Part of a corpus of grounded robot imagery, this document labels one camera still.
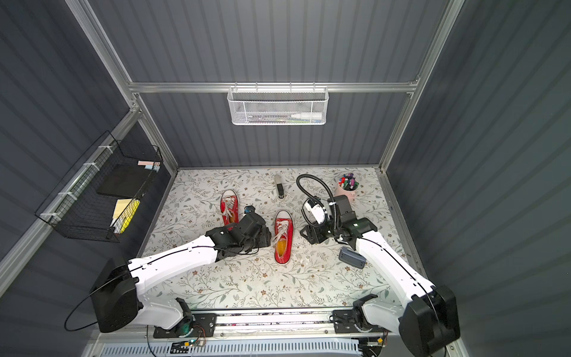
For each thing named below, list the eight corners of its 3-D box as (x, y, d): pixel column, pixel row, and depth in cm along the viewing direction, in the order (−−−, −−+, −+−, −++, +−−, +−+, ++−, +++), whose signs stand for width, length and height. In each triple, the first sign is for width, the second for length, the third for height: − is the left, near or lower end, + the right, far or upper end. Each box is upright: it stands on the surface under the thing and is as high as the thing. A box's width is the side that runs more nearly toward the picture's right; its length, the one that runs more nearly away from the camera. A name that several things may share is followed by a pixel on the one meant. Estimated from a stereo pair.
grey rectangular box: (337, 259, 90) (339, 255, 87) (340, 249, 93) (342, 244, 90) (362, 269, 87) (365, 265, 84) (365, 258, 90) (367, 254, 87)
